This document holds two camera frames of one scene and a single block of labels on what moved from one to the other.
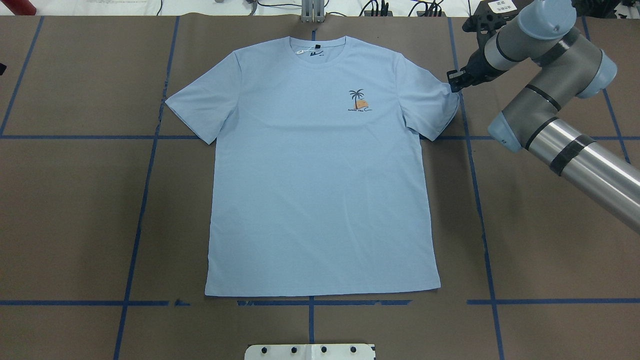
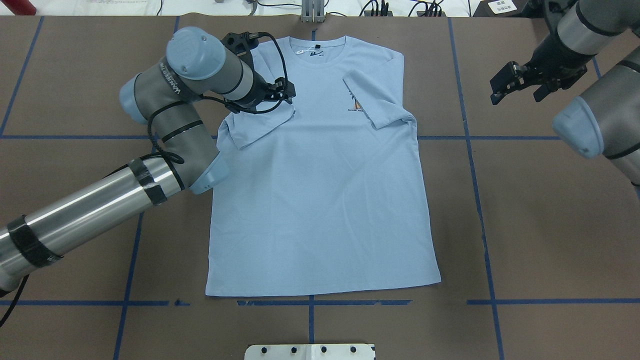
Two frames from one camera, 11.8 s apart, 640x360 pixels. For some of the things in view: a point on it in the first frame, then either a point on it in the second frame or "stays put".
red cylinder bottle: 20,7 stays put
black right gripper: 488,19 to 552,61
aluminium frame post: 313,12 stays put
